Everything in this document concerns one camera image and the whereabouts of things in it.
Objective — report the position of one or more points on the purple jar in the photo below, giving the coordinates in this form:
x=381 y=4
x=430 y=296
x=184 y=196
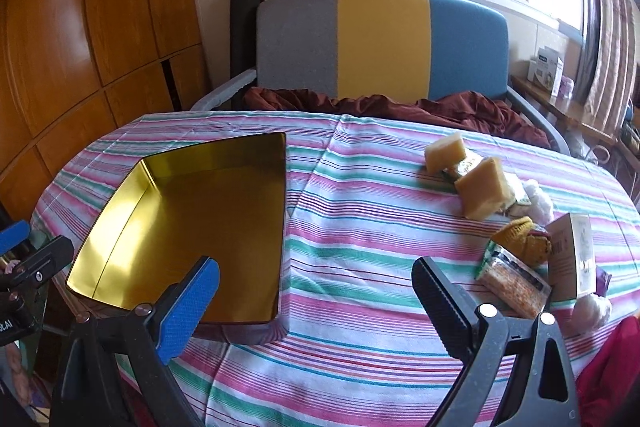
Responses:
x=566 y=87

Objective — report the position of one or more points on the small yellow sponge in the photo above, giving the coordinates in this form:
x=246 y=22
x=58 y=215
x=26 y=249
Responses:
x=445 y=152

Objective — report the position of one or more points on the dark red blanket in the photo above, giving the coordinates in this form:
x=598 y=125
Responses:
x=465 y=109

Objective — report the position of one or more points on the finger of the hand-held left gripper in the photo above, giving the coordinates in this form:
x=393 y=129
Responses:
x=45 y=259
x=12 y=237

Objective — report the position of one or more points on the white plastic-wrapped lump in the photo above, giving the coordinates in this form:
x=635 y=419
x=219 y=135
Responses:
x=592 y=312

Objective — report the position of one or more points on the wooden side shelf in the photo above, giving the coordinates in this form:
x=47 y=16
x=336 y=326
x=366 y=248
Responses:
x=565 y=107

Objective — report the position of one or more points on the white knitted sock roll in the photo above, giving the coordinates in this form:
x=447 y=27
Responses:
x=540 y=204

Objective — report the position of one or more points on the grey yellow blue chair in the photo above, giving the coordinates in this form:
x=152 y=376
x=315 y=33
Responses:
x=380 y=42

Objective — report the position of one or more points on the large yellow sponge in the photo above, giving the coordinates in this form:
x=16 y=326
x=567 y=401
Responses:
x=482 y=192

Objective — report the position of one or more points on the white box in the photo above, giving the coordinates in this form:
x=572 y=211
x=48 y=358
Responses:
x=542 y=69

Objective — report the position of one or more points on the purple candy packet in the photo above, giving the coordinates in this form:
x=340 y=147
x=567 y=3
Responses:
x=602 y=282

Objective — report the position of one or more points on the cracker packet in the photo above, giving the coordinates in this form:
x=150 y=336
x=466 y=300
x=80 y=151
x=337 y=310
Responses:
x=517 y=192

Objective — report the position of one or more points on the striped tablecloth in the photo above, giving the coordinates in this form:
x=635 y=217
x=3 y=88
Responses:
x=350 y=232

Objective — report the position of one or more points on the white carton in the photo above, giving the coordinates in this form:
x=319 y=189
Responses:
x=565 y=257

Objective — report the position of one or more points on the wooden wardrobe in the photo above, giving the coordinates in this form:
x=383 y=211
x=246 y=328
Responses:
x=75 y=32

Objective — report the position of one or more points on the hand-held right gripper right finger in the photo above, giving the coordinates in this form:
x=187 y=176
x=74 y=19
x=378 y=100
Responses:
x=440 y=302

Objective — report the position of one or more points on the patterned beige curtain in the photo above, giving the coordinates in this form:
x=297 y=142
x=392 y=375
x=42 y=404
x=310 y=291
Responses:
x=610 y=57

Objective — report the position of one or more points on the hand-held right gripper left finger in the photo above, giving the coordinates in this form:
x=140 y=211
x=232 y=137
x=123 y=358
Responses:
x=192 y=302

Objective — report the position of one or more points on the gold tin box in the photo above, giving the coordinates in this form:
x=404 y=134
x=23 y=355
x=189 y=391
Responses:
x=200 y=217

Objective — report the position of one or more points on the red clothing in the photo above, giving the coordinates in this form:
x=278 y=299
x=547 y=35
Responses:
x=612 y=372

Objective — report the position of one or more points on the black rolled mat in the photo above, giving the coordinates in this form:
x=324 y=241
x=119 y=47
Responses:
x=245 y=27

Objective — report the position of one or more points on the clear spice jar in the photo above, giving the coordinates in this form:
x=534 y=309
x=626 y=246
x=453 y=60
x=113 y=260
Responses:
x=515 y=289

